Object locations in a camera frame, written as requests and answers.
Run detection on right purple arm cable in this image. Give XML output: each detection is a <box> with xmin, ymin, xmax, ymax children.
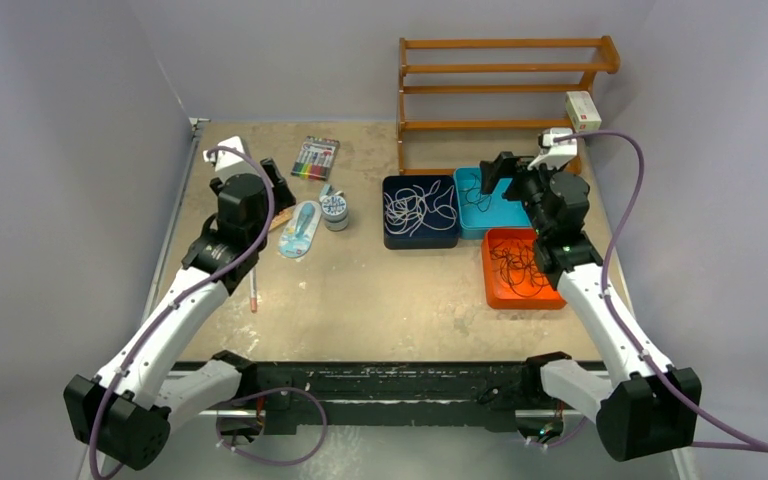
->
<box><xmin>552</xmin><ymin>130</ymin><xmax>768</xmax><ymax>456</ymax></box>

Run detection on orange tray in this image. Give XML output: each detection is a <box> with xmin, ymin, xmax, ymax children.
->
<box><xmin>481</xmin><ymin>228</ymin><xmax>566</xmax><ymax>310</ymax></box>

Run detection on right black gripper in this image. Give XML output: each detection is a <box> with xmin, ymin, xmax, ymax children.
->
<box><xmin>481</xmin><ymin>152</ymin><xmax>566</xmax><ymax>238</ymax></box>

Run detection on white staples box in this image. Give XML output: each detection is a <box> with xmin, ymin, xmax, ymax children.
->
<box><xmin>565</xmin><ymin>90</ymin><xmax>602</xmax><ymax>133</ymax></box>

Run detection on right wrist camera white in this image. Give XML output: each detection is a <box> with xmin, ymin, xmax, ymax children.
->
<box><xmin>527</xmin><ymin>127</ymin><xmax>578</xmax><ymax>170</ymax></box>

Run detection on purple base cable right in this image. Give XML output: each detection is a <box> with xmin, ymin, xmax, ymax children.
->
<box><xmin>526</xmin><ymin>413</ymin><xmax>587</xmax><ymax>452</ymax></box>

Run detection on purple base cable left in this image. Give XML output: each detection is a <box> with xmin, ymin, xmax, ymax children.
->
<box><xmin>215</xmin><ymin>386</ymin><xmax>328</xmax><ymax>467</ymax></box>

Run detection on red pen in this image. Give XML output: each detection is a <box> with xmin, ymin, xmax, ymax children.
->
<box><xmin>248</xmin><ymin>268</ymin><xmax>259</xmax><ymax>313</ymax></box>

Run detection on dark blue tray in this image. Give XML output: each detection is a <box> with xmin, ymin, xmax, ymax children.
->
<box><xmin>381</xmin><ymin>175</ymin><xmax>461</xmax><ymax>250</ymax></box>

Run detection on marker pen pack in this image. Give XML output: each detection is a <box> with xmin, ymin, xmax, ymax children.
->
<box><xmin>291</xmin><ymin>136</ymin><xmax>340</xmax><ymax>181</ymax></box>

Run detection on light blue tray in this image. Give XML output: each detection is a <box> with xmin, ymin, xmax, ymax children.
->
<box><xmin>453</xmin><ymin>167</ymin><xmax>531</xmax><ymax>240</ymax></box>

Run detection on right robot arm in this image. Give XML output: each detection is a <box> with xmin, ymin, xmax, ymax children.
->
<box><xmin>479</xmin><ymin>151</ymin><xmax>702</xmax><ymax>461</ymax></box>

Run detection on cleaning gel jar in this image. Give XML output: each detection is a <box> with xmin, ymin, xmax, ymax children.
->
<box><xmin>320</xmin><ymin>194</ymin><xmax>349</xmax><ymax>231</ymax></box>

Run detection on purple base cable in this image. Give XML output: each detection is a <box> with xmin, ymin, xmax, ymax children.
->
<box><xmin>215</xmin><ymin>386</ymin><xmax>328</xmax><ymax>467</ymax></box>
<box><xmin>526</xmin><ymin>413</ymin><xmax>587</xmax><ymax>452</ymax></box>

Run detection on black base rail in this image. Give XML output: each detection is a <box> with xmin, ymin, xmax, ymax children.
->
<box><xmin>213</xmin><ymin>350</ymin><xmax>574</xmax><ymax>436</ymax></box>

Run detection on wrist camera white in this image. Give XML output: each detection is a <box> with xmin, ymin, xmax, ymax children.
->
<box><xmin>527</xmin><ymin>127</ymin><xmax>578</xmax><ymax>170</ymax></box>
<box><xmin>202</xmin><ymin>136</ymin><xmax>256</xmax><ymax>182</ymax></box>

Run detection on wooden rack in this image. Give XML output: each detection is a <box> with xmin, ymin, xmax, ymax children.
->
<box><xmin>396</xmin><ymin>35</ymin><xmax>622</xmax><ymax>175</ymax></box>

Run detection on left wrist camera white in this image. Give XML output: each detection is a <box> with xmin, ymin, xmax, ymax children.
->
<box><xmin>202</xmin><ymin>136</ymin><xmax>256</xmax><ymax>182</ymax></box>

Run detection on blue white stapler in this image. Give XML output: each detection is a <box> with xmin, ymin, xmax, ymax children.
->
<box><xmin>319</xmin><ymin>183</ymin><xmax>336</xmax><ymax>199</ymax></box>

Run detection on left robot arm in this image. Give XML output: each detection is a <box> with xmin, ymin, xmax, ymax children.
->
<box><xmin>63</xmin><ymin>158</ymin><xmax>295</xmax><ymax>471</ymax></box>

